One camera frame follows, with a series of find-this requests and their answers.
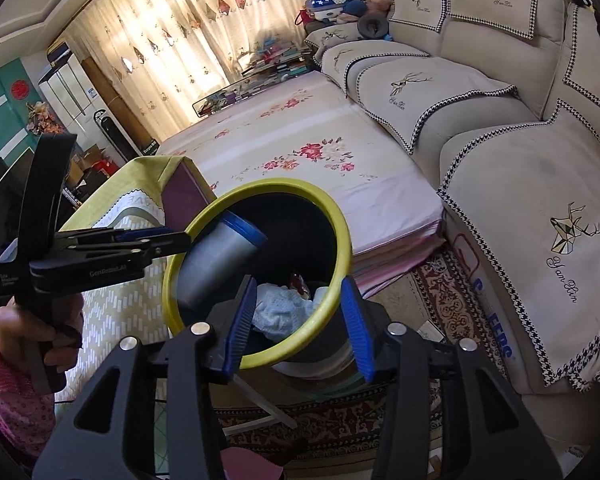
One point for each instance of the pink plastic stool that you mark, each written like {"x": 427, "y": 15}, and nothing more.
{"x": 250, "y": 462}

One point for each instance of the star print pillow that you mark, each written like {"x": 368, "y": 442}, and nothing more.
{"x": 325, "y": 2}

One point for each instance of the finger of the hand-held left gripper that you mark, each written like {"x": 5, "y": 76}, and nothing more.
{"x": 170, "y": 244}
{"x": 145, "y": 234}

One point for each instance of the grey neck pillow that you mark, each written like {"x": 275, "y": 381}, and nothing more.
{"x": 370, "y": 24}

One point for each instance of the grey cup blue rim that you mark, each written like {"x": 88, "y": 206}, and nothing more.
{"x": 215, "y": 265}

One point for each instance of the black white tube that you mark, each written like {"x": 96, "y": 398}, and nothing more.
{"x": 70, "y": 192}

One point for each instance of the person's left hand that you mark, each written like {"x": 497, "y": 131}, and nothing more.
{"x": 60, "y": 335}

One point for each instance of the floral mattress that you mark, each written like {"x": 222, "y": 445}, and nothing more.
{"x": 305, "y": 160}

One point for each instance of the white box blue print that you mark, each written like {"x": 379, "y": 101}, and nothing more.
{"x": 480, "y": 320}

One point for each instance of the black box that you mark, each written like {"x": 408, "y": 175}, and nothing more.
{"x": 59, "y": 52}

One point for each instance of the white table frame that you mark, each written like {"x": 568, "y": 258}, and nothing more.
{"x": 255, "y": 405}

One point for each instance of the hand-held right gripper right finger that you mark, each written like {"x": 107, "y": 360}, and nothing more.
{"x": 355, "y": 330}

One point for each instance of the black bin yellow rim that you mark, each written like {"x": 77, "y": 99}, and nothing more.
{"x": 300, "y": 240}

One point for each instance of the red packet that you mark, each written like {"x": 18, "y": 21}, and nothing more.
{"x": 297, "y": 284}

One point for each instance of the chevron patterned tablecloth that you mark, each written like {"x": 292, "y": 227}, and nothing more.
{"x": 125, "y": 305}

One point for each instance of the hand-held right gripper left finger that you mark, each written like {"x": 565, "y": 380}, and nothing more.
{"x": 240, "y": 330}

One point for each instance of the white foam net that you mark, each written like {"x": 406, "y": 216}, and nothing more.
{"x": 280, "y": 312}

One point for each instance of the patterned rug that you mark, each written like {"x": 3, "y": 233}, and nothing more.
{"x": 430, "y": 280}

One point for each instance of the cream embroidered curtain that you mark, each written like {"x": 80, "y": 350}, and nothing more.
{"x": 130, "y": 35}
{"x": 240, "y": 0}

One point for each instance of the beige sofa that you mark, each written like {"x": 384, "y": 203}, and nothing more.
{"x": 480, "y": 135}

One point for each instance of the red round wall ornament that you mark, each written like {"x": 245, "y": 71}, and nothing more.
{"x": 19, "y": 91}

